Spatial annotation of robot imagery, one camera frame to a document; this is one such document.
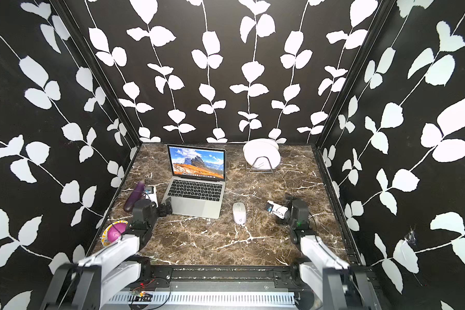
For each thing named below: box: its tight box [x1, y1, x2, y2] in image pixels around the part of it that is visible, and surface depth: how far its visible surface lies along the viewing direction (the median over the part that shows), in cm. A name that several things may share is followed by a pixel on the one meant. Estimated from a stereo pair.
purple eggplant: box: [123, 180, 145, 213], surface depth 96 cm
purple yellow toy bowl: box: [101, 220, 129, 247], surface depth 80 cm
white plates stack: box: [242, 138, 281, 170], surface depth 99 cm
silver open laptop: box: [162, 144, 227, 220], surface depth 100 cm
